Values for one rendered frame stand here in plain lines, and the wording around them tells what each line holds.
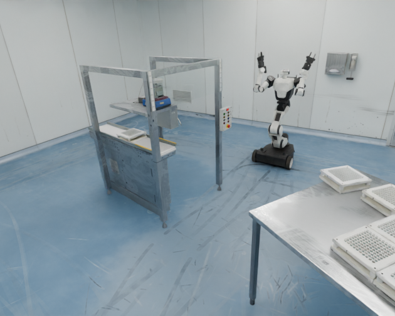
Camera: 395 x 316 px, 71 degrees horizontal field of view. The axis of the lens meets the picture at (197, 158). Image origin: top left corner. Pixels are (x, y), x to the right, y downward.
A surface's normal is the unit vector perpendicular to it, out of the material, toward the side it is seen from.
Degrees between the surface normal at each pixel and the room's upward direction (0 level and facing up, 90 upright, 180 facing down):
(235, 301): 0
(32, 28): 90
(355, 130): 90
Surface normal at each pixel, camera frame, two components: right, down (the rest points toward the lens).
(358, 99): -0.56, 0.37
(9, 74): 0.83, 0.20
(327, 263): -0.04, -0.91
